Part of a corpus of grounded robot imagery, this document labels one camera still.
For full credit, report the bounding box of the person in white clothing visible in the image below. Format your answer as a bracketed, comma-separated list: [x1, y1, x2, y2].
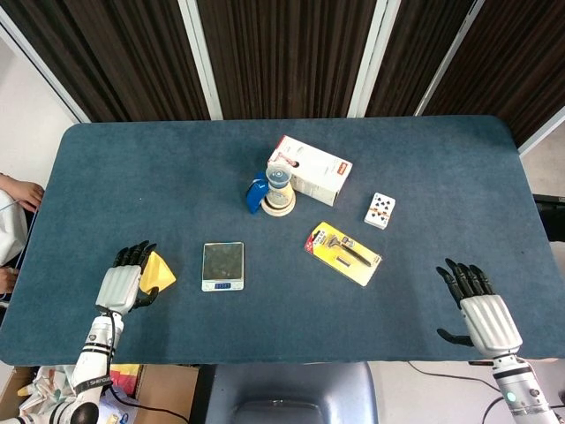
[0, 173, 45, 310]

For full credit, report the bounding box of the white masking tape roll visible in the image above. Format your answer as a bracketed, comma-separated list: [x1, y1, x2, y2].
[260, 196, 298, 218]

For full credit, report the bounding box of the white patterned plastic bag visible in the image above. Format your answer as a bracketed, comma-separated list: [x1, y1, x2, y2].
[17, 364, 142, 424]

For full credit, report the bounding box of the blue grey chair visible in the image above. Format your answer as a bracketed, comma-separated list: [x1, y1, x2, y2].
[205, 361, 379, 424]

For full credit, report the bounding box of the brown cardboard box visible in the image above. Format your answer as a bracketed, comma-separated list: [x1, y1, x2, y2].
[0, 364, 200, 424]

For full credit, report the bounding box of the blue felt table cloth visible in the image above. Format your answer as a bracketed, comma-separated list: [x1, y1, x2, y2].
[0, 115, 565, 366]

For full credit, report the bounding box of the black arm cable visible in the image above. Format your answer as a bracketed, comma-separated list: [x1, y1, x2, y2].
[103, 308, 191, 421]

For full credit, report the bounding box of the black floor cable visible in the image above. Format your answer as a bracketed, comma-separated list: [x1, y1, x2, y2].
[405, 360, 504, 394]

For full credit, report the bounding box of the small digital scale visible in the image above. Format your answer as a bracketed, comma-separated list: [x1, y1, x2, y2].
[201, 241, 245, 292]

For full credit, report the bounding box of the playing card deck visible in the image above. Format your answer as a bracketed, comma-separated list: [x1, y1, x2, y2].
[363, 192, 396, 231]

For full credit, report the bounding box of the white cardboard product box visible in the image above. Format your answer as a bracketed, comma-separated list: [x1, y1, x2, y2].
[267, 134, 354, 208]

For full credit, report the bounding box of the yellow cloth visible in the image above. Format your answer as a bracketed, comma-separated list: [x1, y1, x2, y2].
[139, 250, 177, 295]

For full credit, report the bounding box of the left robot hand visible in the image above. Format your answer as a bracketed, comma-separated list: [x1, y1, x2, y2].
[94, 240, 160, 315]

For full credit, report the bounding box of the dark brown partition panel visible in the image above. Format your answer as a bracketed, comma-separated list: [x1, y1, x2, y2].
[352, 0, 486, 118]
[414, 0, 565, 155]
[178, 0, 389, 121]
[0, 0, 222, 124]

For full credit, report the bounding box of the yellow razor blister pack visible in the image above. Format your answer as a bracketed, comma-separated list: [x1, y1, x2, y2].
[303, 221, 383, 287]

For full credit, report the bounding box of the blue snack packet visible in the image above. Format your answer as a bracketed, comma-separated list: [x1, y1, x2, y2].
[245, 171, 269, 215]

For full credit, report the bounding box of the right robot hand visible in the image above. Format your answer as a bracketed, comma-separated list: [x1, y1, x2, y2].
[435, 258, 524, 360]

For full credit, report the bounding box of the black furniture edge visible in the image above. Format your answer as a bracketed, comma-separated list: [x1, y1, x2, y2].
[532, 193, 565, 243]

